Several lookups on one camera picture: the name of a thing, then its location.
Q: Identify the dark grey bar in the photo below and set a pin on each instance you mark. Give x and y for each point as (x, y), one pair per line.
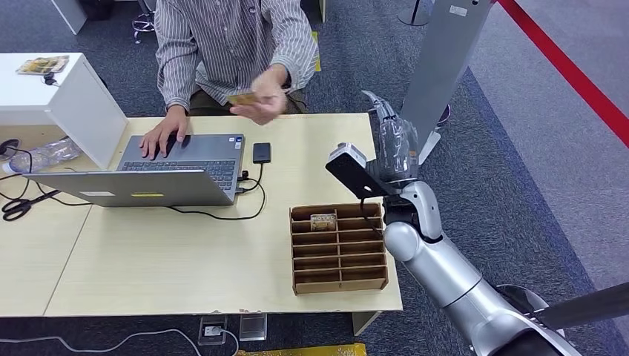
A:
(589, 307)

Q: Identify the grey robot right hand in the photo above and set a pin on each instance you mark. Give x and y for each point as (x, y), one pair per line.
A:
(398, 147)

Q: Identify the white desk leg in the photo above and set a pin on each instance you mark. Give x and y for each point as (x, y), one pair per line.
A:
(366, 322)

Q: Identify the floor box lid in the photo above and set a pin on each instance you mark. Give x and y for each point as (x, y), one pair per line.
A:
(253, 327)

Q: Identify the small black device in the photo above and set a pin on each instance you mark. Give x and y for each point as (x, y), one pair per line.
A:
(261, 153)

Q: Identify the white desktop cabinet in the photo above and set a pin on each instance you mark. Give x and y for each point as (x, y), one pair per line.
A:
(83, 113)

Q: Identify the brown slotted card holder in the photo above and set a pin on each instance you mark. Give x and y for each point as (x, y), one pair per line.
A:
(339, 265)

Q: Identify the person's right forearm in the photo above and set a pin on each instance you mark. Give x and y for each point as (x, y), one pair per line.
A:
(172, 83)

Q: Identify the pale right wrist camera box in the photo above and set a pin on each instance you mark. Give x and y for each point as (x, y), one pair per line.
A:
(351, 172)

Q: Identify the orange floor tape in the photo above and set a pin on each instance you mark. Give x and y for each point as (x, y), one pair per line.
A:
(304, 351)

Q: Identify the pack of gold cards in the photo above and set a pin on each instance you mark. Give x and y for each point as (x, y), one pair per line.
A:
(43, 65)

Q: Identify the person's right hand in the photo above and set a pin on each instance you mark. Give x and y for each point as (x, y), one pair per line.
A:
(164, 130)

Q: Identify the grey laptop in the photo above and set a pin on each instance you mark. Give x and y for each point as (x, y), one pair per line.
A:
(147, 189)

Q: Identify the person's left forearm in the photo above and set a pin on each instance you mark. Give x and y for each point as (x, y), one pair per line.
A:
(297, 56)

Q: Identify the person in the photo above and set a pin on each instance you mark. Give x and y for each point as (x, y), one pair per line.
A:
(231, 44)

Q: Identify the person's left hand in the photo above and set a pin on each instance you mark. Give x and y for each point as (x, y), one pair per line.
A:
(272, 96)

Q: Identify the clear plastic bottle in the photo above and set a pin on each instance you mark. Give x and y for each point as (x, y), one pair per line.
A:
(44, 155)

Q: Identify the black scissors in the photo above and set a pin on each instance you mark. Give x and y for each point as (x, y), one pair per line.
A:
(19, 207)

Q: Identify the chrome chair base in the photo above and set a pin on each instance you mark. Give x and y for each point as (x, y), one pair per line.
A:
(144, 22)

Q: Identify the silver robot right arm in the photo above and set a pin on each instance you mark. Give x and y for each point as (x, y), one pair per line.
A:
(442, 270)

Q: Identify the gold hotel card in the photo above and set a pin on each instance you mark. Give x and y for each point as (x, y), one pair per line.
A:
(323, 222)

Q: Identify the black bin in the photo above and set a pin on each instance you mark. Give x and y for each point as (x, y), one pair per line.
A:
(96, 9)

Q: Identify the round metal stanchion base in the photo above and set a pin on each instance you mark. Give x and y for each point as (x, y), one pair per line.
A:
(415, 17)

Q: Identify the floor socket with plug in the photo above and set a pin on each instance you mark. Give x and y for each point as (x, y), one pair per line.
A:
(212, 330)

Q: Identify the grey metal stand panel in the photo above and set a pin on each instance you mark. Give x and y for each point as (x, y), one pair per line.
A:
(442, 64)

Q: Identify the small black clip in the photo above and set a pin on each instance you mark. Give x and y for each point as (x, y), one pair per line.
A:
(49, 78)

